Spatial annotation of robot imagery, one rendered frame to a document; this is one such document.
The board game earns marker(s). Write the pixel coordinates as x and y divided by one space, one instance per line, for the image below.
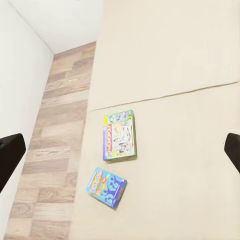
106 186
119 140

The bed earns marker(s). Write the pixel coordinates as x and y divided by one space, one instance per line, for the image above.
176 64

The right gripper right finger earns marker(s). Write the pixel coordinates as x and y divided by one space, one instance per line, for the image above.
232 149

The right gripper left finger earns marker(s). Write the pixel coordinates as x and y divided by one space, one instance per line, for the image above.
12 149

